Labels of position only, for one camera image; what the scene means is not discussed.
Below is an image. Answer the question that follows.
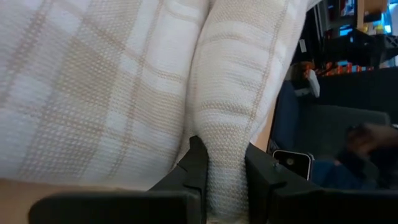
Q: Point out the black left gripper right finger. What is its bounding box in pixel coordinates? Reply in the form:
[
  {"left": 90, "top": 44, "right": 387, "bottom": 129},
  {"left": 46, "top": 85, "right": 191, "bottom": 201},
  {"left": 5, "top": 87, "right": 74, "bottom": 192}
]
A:
[{"left": 245, "top": 143, "right": 315, "bottom": 224}]

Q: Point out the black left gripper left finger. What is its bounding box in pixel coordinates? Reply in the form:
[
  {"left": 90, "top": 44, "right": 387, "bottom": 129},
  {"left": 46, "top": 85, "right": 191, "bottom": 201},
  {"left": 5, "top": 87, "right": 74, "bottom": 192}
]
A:
[{"left": 149, "top": 136, "right": 209, "bottom": 224}]

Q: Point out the white beige plaid towel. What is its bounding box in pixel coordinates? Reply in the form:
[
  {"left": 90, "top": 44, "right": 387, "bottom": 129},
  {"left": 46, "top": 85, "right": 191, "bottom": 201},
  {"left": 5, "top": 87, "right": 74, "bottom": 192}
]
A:
[{"left": 0, "top": 0, "right": 323, "bottom": 224}]

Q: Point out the black smartphone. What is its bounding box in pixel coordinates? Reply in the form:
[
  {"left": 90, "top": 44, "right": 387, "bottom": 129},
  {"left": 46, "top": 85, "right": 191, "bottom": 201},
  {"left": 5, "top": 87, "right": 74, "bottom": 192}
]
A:
[{"left": 272, "top": 149, "right": 313, "bottom": 182}]

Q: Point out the grey chair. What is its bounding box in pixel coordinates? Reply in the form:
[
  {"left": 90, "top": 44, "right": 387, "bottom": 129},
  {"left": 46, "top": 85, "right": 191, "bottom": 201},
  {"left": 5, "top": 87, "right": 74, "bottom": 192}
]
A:
[{"left": 295, "top": 104, "right": 392, "bottom": 162}]

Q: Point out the person's hand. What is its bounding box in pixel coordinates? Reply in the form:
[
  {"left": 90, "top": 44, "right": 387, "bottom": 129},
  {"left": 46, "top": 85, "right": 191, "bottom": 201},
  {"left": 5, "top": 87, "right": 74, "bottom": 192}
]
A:
[{"left": 338, "top": 123, "right": 398, "bottom": 175}]

